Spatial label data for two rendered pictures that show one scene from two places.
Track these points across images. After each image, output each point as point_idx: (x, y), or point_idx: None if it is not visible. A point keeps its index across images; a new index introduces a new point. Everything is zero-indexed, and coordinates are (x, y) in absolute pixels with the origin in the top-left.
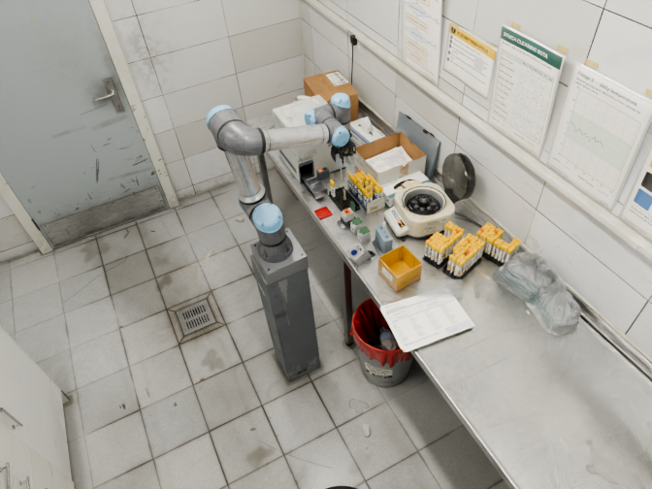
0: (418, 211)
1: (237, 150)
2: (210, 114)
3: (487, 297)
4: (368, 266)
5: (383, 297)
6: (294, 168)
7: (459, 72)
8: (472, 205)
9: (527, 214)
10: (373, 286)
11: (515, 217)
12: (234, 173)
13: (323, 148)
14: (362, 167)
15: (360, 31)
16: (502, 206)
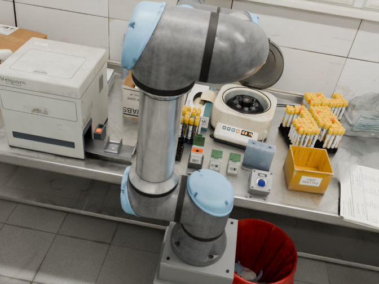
0: (254, 111)
1: (253, 66)
2: (143, 21)
3: (364, 150)
4: (272, 190)
5: (324, 206)
6: (66, 143)
7: None
8: None
9: (335, 67)
10: (304, 204)
11: (319, 78)
12: (163, 142)
13: (96, 98)
14: None
15: None
16: (300, 74)
